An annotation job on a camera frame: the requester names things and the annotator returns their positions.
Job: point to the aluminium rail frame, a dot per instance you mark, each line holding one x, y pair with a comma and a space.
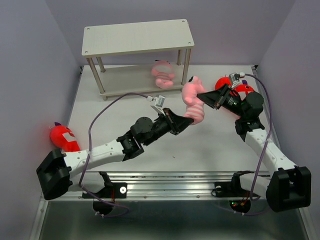
169, 185

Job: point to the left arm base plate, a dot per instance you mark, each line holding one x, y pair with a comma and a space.
113, 190

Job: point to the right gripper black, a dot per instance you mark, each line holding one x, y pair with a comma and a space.
216, 98

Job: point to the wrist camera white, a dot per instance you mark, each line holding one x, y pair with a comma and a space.
236, 79
157, 102

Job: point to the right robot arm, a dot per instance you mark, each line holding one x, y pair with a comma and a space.
289, 186

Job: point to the white two-tier shelf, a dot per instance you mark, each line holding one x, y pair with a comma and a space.
136, 38

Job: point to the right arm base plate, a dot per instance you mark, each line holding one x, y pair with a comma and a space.
224, 189

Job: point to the red shark plush left wall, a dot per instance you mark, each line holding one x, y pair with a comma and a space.
62, 137

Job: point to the red shark plush mouth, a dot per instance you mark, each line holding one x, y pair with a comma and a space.
244, 88

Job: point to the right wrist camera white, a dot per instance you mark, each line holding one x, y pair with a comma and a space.
236, 79

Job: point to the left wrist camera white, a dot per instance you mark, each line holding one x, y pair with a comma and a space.
157, 102

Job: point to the pink striped plush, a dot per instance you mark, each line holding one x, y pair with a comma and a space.
194, 106
164, 74

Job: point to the red shark plush back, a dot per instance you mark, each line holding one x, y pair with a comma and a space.
221, 82

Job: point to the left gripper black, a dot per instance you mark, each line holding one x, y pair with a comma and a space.
175, 123

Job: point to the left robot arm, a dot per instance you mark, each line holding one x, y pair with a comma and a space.
60, 173

